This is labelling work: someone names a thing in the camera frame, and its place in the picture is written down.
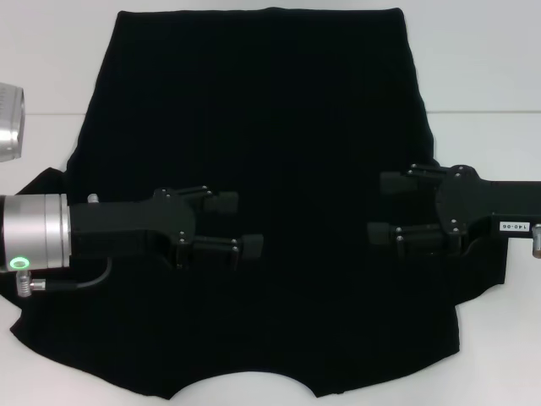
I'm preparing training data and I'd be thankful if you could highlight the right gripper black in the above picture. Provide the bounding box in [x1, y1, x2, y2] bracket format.
[366, 163, 541, 259]

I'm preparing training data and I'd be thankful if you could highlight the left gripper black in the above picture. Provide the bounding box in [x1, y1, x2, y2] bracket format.
[69, 184, 265, 272]

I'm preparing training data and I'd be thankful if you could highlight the black shirt with FREE print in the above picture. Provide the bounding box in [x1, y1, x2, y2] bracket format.
[0, 6, 509, 401]

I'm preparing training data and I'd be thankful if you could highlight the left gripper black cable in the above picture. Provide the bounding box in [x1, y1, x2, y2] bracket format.
[15, 256, 113, 298]

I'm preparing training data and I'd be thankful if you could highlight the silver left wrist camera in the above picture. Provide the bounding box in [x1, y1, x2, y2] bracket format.
[0, 82, 27, 162]

